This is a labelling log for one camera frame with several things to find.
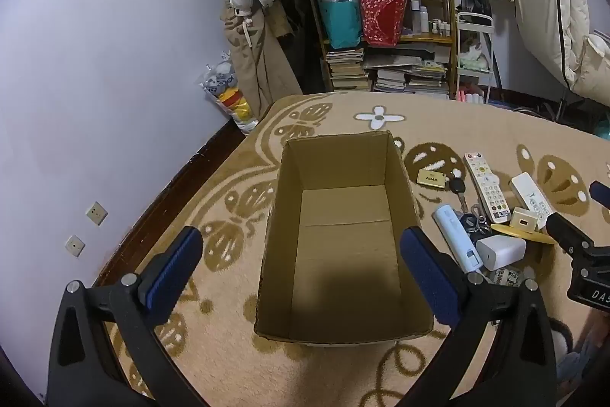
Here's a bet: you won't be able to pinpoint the metal key bunch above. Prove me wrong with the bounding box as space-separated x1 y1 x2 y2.
460 204 491 237

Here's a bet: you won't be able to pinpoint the white charger cube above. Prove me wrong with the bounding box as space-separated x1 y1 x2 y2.
475 235 527 272

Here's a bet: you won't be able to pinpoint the yellow round disc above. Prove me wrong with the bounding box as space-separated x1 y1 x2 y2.
491 223 557 245

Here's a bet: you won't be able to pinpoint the teal bag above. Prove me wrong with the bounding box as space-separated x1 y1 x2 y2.
317 0 361 50

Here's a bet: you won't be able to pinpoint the cardboard box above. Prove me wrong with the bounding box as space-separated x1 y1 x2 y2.
254 130 435 348

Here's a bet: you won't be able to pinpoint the khaki hanging coat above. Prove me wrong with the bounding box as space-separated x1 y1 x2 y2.
220 2 303 117

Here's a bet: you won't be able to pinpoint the short white remote control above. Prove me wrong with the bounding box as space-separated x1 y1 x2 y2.
510 172 556 230

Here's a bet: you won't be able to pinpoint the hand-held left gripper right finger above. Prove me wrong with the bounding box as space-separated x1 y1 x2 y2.
395 226 558 407

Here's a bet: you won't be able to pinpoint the bag of plush toys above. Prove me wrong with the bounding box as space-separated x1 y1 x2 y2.
200 59 258 134

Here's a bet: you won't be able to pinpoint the white metal cart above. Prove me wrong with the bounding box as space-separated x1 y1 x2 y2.
455 11 496 103

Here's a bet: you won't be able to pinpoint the grey white cloth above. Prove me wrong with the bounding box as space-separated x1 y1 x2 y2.
548 319 610 389

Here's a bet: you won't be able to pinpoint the dark item on cart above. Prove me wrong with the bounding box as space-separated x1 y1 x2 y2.
460 0 493 26

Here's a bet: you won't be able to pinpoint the small cream box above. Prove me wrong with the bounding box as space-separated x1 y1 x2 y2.
510 207 538 232

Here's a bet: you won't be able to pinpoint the black metal frame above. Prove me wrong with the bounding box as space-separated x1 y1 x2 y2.
538 90 589 126

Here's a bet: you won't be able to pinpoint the pink white bottles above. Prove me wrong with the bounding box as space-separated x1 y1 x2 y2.
456 85 484 103

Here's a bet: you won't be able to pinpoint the messy pile of magazines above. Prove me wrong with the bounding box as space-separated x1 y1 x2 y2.
364 47 451 98

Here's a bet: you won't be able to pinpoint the white hanging duvet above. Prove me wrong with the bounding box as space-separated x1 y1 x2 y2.
500 0 610 105

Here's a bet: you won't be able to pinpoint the wooden shelf unit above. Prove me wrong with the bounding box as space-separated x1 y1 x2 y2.
309 0 458 100

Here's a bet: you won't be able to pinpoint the black hanging garment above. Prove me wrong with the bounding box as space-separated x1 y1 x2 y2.
276 0 316 93

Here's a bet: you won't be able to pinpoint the pale green tissue packs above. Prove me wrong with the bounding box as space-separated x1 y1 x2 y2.
458 45 491 71

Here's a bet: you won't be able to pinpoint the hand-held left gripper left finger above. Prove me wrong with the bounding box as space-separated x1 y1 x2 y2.
45 226 205 407

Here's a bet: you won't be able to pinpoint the row of small cosmetic bottles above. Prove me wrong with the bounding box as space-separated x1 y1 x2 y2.
409 0 451 38

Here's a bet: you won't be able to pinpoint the red patterned gift bag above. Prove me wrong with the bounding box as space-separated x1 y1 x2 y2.
358 0 409 48

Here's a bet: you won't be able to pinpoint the white blue cylindrical device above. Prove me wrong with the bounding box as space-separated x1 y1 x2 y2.
432 204 483 273

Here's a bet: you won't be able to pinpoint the cartoon printed card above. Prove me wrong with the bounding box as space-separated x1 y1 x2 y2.
491 266 525 288

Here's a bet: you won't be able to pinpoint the gold rectangular tag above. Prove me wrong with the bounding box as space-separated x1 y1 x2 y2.
416 169 449 187

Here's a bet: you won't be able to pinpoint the long white remote control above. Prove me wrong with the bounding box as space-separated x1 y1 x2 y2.
464 152 512 225

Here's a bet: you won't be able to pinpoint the neat stack of books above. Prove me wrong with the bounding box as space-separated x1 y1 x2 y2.
325 48 370 92

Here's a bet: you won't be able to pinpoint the black car key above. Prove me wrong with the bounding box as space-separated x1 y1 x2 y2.
448 179 470 212

